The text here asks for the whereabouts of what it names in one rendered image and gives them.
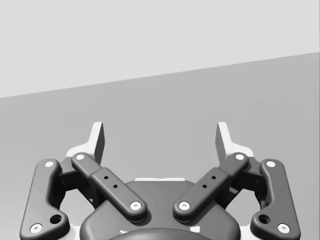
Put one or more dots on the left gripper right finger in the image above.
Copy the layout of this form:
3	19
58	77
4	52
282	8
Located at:
212	182

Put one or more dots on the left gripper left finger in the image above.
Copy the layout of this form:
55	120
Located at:
110	183

